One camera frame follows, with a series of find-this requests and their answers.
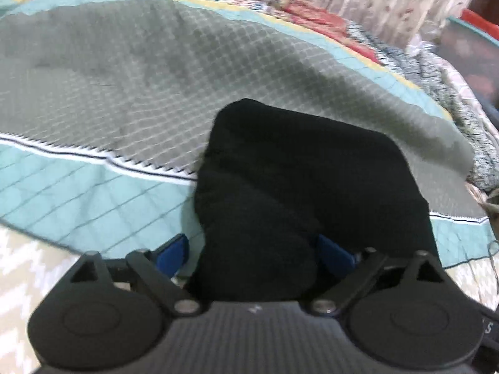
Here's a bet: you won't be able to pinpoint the grey green patchwork quilt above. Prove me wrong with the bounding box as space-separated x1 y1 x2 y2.
0 0 499 273

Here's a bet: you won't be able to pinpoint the white chevron blanket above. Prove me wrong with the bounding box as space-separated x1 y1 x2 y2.
0 224 499 374

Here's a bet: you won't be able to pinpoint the brown patterned cloth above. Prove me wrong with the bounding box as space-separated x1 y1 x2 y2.
477 189 499 242

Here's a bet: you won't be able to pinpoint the pink patterned curtain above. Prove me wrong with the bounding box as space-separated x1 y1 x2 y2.
255 0 486 53

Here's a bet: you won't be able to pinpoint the dark bin with red rim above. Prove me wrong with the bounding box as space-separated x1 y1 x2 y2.
437 7 499 112

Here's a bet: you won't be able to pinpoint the black pants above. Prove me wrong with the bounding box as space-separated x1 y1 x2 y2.
186 98 443 302

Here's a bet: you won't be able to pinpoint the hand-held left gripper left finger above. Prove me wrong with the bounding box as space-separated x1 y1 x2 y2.
69 233 202 317

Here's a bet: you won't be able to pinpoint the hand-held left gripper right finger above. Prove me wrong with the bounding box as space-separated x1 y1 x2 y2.
310 234 450 317

